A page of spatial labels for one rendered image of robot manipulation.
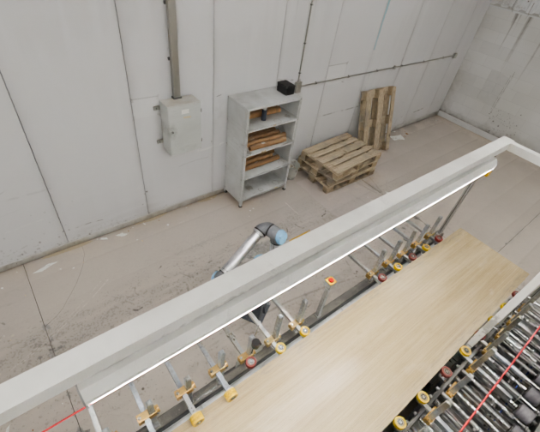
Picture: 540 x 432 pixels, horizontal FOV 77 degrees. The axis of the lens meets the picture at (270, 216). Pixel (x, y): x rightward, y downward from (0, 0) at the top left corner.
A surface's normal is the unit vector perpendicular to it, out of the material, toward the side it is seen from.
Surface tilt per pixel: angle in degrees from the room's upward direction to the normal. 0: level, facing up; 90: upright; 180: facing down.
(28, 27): 90
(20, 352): 0
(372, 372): 0
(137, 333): 0
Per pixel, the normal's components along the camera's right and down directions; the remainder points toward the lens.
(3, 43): 0.62, 0.58
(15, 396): 0.12, -0.73
